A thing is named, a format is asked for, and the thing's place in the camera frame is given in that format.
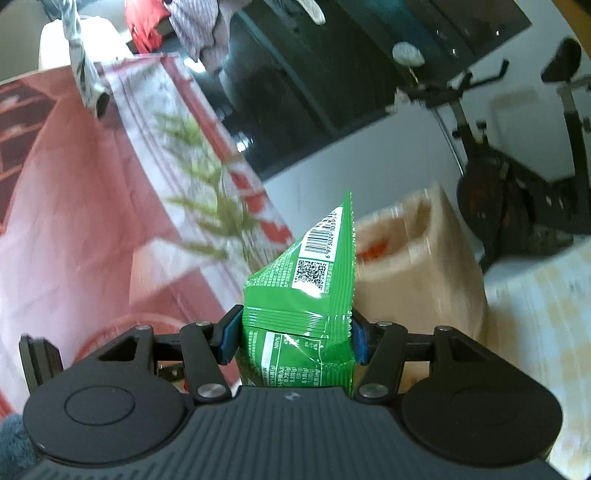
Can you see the cardboard box with plastic liner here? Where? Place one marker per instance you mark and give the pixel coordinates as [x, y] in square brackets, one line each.
[438, 286]

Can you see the dark window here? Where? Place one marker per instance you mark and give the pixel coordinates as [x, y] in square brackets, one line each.
[346, 69]

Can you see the patterned white hanging cloth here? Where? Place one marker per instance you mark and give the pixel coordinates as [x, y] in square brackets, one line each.
[85, 69]

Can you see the striped hanging garment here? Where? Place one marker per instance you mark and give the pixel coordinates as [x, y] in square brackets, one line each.
[198, 27]

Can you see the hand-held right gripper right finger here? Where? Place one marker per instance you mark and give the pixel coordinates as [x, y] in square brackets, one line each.
[361, 341]

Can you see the red hanging garment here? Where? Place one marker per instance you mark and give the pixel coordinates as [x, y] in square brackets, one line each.
[145, 25]

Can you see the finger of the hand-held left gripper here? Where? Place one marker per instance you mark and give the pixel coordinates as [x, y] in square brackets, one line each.
[41, 362]

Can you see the green snack bag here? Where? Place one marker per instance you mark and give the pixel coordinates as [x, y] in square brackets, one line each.
[304, 304]

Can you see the grey fleece clothing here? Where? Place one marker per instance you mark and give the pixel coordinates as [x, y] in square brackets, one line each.
[16, 447]

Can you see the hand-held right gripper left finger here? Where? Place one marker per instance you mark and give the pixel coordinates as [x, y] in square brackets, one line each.
[228, 337]

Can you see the white hanging garment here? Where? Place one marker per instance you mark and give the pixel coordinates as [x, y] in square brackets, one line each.
[311, 11]

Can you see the black exercise bike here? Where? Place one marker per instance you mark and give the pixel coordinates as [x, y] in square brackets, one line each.
[498, 184]

